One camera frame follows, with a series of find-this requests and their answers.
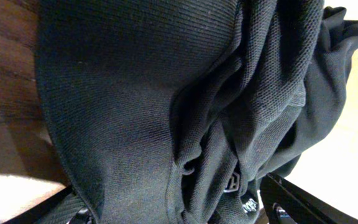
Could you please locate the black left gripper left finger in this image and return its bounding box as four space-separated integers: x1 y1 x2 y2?
4 186 94 224

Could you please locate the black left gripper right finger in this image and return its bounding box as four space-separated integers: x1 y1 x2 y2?
260 173 358 224

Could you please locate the black t-shirt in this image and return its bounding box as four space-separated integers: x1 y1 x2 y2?
35 0 358 223

